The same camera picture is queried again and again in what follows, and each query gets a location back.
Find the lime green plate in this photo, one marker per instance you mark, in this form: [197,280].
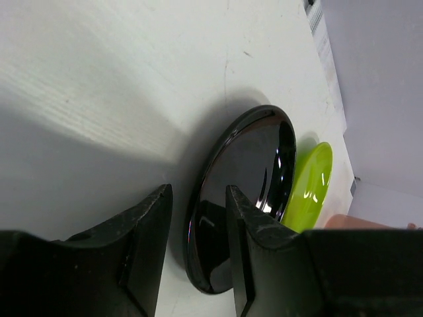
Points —
[310,187]

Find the translucent pink plastic bin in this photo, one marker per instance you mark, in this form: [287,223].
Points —
[345,222]

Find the black plate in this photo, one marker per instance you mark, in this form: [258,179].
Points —
[257,153]

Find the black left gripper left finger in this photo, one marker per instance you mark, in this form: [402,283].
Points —
[112,269]

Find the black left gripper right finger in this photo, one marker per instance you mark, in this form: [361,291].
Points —
[278,272]

